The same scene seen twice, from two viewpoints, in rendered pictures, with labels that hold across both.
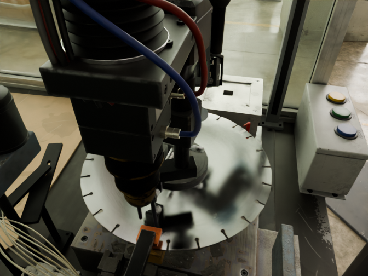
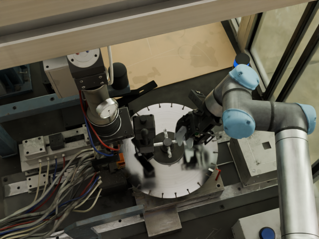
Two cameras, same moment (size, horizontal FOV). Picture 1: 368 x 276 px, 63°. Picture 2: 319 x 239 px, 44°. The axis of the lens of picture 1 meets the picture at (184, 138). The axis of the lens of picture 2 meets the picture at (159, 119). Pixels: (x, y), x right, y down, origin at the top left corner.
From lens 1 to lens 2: 0.92 m
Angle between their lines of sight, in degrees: 43
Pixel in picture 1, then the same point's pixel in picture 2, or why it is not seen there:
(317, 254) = not seen: outside the picture
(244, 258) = (149, 203)
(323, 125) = (267, 219)
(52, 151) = (149, 86)
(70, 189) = (159, 98)
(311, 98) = not seen: hidden behind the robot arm
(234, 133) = (205, 166)
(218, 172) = (172, 170)
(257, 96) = (273, 166)
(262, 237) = (171, 209)
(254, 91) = not seen: hidden behind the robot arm
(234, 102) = (257, 153)
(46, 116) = (202, 41)
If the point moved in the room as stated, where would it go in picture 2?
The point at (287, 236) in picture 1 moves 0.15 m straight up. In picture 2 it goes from (137, 207) to (134, 194)
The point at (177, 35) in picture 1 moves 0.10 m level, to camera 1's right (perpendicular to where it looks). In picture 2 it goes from (116, 135) to (133, 169)
